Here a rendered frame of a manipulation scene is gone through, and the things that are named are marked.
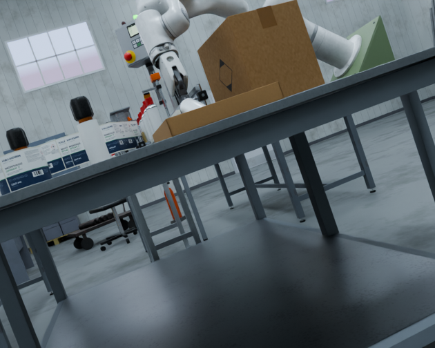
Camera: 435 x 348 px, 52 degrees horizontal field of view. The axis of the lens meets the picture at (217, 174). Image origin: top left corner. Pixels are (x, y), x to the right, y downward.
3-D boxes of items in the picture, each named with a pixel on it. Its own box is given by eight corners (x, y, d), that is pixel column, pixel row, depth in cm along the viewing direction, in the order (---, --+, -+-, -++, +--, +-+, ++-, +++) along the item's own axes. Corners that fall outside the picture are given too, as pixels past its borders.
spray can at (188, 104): (177, 100, 124) (198, 112, 106) (195, 95, 125) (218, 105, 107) (181, 118, 126) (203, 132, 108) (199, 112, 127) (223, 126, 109)
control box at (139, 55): (137, 68, 222) (123, 32, 221) (166, 55, 216) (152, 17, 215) (126, 68, 213) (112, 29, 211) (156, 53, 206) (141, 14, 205)
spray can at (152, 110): (157, 144, 197) (141, 101, 196) (168, 141, 198) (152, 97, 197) (159, 143, 192) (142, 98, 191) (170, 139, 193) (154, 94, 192)
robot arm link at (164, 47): (175, 38, 129) (179, 46, 128) (175, 56, 137) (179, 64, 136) (148, 46, 127) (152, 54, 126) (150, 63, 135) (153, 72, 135)
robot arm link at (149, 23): (182, 47, 135) (158, 64, 137) (166, 14, 139) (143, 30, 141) (169, 36, 127) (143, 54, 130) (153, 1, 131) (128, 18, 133)
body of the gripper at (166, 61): (177, 43, 128) (192, 75, 125) (176, 63, 137) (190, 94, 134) (152, 50, 126) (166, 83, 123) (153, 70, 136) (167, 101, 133)
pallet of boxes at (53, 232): (83, 231, 1009) (67, 188, 1003) (82, 235, 940) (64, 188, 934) (36, 249, 985) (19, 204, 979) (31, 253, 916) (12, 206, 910)
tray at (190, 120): (157, 149, 119) (152, 134, 119) (244, 119, 125) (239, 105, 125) (172, 137, 90) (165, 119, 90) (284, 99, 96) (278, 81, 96)
